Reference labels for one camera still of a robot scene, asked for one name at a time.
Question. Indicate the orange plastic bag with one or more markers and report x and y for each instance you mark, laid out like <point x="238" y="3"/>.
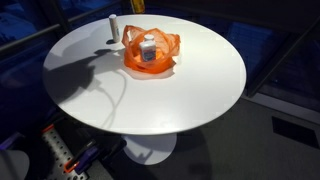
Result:
<point x="163" y="60"/>

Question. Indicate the white-capped pill bottle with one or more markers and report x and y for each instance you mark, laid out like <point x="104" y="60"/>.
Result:
<point x="147" y="48"/>

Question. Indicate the tall white cylindrical bottle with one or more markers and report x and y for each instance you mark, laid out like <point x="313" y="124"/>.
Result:
<point x="114" y="28"/>

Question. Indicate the white round table base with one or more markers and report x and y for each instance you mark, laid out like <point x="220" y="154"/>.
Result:
<point x="150" y="148"/>

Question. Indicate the yellow object with label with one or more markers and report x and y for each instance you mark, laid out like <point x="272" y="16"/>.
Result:
<point x="137" y="5"/>

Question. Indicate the orange and purple clamp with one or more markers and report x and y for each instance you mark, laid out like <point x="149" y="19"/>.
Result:
<point x="81" y="158"/>

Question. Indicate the perforated metal breadboard plate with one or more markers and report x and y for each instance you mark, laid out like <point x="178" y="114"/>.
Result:
<point x="60" y="151"/>

